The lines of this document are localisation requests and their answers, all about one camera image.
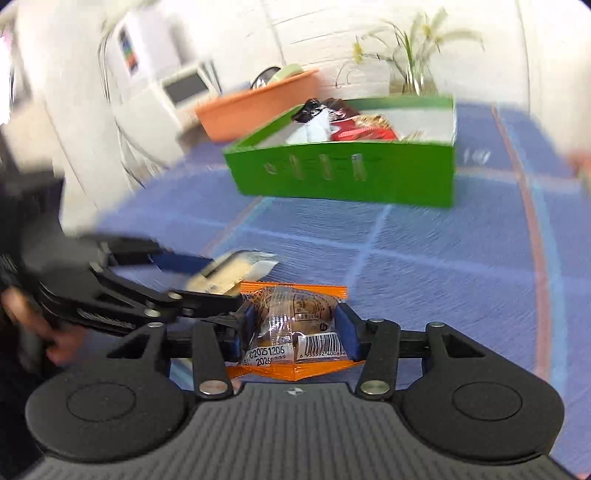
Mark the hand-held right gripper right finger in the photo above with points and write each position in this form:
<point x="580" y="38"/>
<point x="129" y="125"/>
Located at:
<point x="346" y="330"/>

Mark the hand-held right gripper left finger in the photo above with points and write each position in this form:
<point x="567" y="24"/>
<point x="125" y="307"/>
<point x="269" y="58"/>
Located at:
<point x="245" y="325"/>

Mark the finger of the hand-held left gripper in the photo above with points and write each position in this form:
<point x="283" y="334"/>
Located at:
<point x="194" y="302"/>
<point x="180" y="264"/>

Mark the clear orange-edged snack packet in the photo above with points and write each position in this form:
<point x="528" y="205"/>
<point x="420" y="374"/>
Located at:
<point x="286" y="318"/>

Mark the beige snack packet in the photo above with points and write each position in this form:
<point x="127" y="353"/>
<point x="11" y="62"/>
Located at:
<point x="231" y="272"/>

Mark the green cardboard box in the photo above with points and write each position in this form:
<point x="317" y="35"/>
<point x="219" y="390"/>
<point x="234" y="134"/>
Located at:
<point x="346" y="175"/>

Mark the dark red snack bag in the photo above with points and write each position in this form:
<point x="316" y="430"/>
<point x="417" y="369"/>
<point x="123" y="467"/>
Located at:
<point x="318" y="110"/>

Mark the person's left hand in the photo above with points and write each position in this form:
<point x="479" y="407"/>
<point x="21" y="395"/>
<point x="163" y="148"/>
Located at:
<point x="55" y="344"/>

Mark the orange plastic basin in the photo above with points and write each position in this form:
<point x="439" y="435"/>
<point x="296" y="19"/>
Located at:
<point x="249" y="110"/>

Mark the white appliance with screen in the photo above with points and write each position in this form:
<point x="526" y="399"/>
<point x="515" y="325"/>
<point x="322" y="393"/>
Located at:
<point x="184" y="87"/>

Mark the white snack packet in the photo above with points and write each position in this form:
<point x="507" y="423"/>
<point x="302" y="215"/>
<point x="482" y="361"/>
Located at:
<point x="311" y="131"/>

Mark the metal bowl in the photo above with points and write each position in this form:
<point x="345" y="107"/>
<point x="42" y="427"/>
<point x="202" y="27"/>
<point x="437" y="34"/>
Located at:
<point x="263" y="78"/>

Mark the white water purifier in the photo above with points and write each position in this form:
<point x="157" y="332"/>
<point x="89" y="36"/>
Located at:
<point x="147" y="46"/>

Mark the pale green dish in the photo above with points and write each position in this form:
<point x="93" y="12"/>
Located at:
<point x="288" y="71"/>

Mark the glass vase with yellow-flowered plant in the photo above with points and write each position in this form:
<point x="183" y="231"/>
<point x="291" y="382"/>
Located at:
<point x="411" y="78"/>

